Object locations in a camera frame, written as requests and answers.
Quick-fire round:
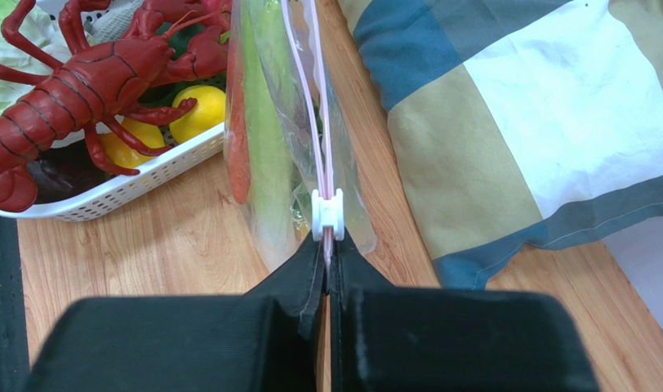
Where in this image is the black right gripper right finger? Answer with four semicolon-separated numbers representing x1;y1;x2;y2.
329;237;599;391

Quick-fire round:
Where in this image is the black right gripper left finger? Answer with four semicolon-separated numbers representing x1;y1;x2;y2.
24;238;325;391

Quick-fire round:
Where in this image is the clear pink zip top bag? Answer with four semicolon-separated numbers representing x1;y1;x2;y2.
229;1;377;270

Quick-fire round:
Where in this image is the orange carrot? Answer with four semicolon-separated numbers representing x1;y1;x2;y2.
225;43;251;204

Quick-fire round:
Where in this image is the green celery stalk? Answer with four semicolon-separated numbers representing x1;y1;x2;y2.
240;1;297;265

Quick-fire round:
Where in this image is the white plastic basket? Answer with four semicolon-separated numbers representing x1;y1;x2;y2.
0;123;225;221

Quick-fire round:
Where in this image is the yellow bell pepper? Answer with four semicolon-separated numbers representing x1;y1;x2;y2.
99;85;226;169

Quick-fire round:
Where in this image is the checkered blue beige pillow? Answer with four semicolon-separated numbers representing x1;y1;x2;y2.
340;1;663;290

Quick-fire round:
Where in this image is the dark purple fruit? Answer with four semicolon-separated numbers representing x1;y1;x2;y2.
27;140;109;204

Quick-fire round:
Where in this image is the dark green avocado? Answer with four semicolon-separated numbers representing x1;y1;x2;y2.
138;21;226;107

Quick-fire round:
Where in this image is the red toy lobster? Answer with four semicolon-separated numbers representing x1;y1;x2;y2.
0;0;229;212

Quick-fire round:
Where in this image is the grey toy fish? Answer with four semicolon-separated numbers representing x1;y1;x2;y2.
83;0;143;43

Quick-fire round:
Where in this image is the green cabbage leaf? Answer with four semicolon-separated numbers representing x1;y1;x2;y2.
0;1;70;114

